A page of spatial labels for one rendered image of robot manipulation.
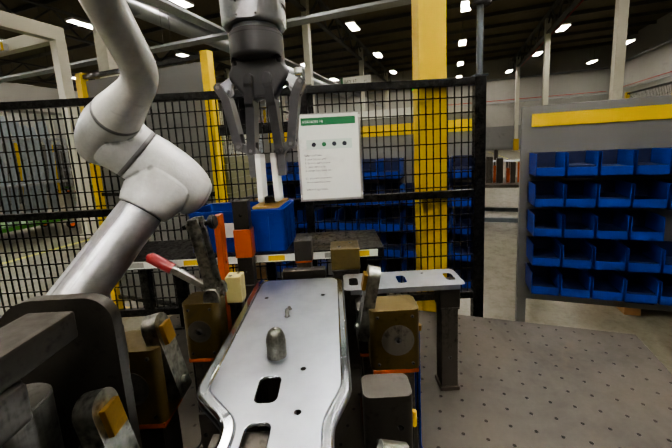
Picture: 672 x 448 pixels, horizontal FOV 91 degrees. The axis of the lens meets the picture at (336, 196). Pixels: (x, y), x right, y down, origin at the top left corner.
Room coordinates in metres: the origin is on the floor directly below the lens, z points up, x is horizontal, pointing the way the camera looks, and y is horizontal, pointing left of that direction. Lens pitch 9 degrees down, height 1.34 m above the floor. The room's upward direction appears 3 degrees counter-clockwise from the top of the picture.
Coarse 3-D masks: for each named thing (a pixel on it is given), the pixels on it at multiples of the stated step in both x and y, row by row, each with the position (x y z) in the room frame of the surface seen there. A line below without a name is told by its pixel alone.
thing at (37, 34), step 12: (0, 12) 5.05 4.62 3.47; (0, 24) 5.03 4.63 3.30; (12, 24) 5.16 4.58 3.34; (24, 24) 5.31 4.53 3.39; (36, 24) 5.46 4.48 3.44; (48, 24) 5.62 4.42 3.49; (24, 36) 5.94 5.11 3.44; (36, 36) 5.50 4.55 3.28; (48, 36) 5.59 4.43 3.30; (60, 36) 5.76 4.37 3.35; (12, 48) 6.07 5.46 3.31; (24, 48) 6.02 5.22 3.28; (36, 48) 6.05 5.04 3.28
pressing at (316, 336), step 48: (288, 288) 0.76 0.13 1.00; (336, 288) 0.75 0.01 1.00; (240, 336) 0.56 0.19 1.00; (288, 336) 0.55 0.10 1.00; (336, 336) 0.55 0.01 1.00; (240, 384) 0.44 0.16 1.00; (288, 384) 0.43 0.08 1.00; (336, 384) 0.43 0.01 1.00; (240, 432) 0.35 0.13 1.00; (288, 432) 0.35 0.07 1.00
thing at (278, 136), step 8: (264, 72) 0.47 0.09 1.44; (264, 80) 0.47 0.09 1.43; (264, 88) 0.47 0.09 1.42; (272, 88) 0.47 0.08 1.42; (272, 96) 0.47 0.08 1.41; (272, 104) 0.47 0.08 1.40; (272, 112) 0.48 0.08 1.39; (272, 120) 0.48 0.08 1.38; (280, 120) 0.49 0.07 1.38; (272, 128) 0.48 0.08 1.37; (280, 128) 0.48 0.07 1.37; (272, 136) 0.47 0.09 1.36; (280, 136) 0.47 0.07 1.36; (280, 144) 0.47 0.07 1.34; (280, 152) 0.47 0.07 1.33
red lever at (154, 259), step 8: (152, 256) 0.62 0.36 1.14; (160, 256) 0.63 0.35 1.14; (152, 264) 0.62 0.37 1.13; (160, 264) 0.62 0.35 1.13; (168, 264) 0.62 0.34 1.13; (168, 272) 0.62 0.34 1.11; (176, 272) 0.62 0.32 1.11; (184, 272) 0.62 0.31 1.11; (184, 280) 0.62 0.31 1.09; (192, 280) 0.62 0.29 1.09; (200, 280) 0.63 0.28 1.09; (200, 288) 0.62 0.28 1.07
